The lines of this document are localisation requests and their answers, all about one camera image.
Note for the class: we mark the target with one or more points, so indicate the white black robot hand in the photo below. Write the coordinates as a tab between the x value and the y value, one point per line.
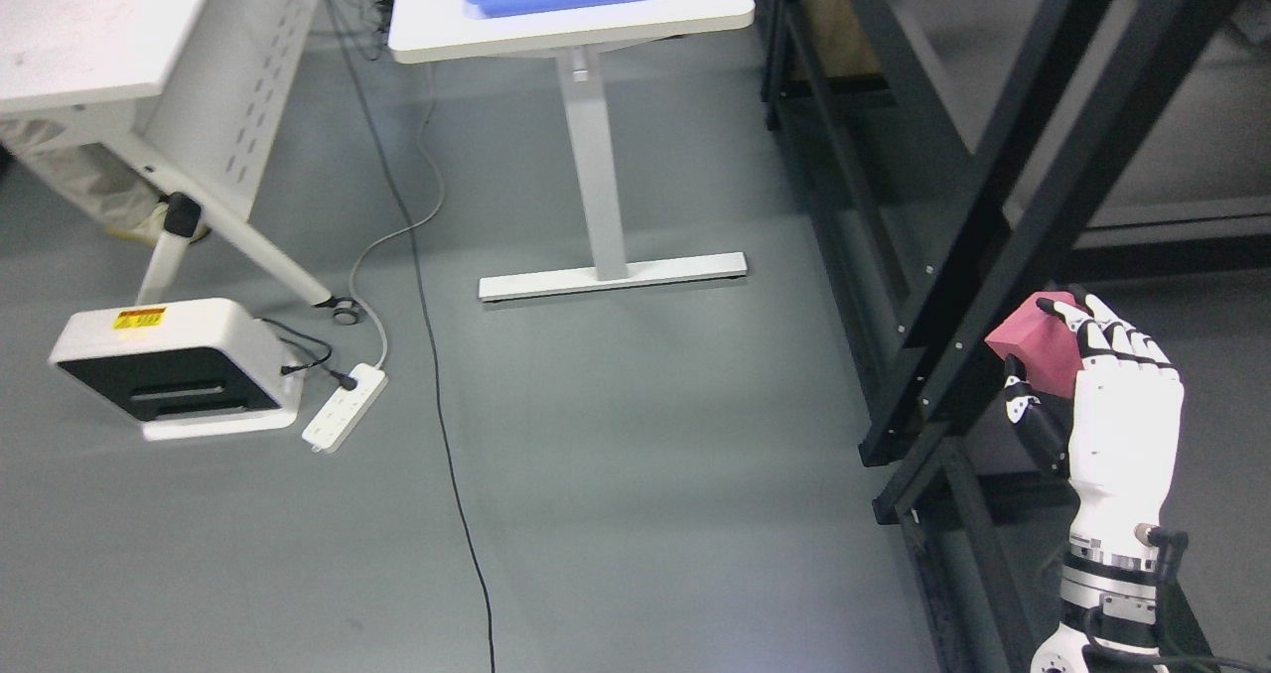
1119	451

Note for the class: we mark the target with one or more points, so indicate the pink foam block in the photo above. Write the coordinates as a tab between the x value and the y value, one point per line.
1044	344

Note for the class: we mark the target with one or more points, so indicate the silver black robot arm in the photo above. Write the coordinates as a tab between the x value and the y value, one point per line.
1109	616

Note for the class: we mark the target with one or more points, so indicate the black metal left shelf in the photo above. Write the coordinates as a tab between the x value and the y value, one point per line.
1011	146

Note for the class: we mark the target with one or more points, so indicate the tan wooden board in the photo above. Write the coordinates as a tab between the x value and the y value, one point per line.
839	40

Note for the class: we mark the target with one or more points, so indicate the white power strip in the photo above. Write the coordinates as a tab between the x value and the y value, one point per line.
342	411

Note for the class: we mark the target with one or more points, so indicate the white desk with leg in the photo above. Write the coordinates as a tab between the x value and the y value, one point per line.
426	31

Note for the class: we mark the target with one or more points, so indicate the white black box device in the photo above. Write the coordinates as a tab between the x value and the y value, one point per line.
184	369

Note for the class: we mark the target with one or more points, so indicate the white grey folding desk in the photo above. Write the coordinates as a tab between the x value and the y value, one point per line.
186	94

